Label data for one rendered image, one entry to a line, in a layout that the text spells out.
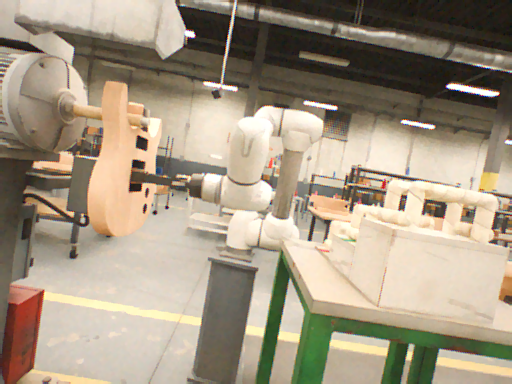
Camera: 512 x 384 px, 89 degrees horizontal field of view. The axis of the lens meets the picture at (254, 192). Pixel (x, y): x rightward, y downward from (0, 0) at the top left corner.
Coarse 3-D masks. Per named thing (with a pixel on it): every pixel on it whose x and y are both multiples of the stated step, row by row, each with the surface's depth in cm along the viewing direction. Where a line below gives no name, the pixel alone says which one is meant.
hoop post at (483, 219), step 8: (480, 208) 58; (488, 208) 57; (480, 216) 57; (488, 216) 56; (480, 224) 57; (488, 224) 57; (472, 232) 58; (480, 232) 57; (488, 232) 57; (472, 240) 58; (480, 240) 57; (488, 240) 57
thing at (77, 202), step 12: (84, 156) 91; (72, 168) 91; (84, 168) 91; (72, 180) 91; (84, 180) 91; (72, 192) 91; (84, 192) 91; (24, 204) 87; (48, 204) 90; (72, 204) 91; (84, 204) 91; (84, 216) 95
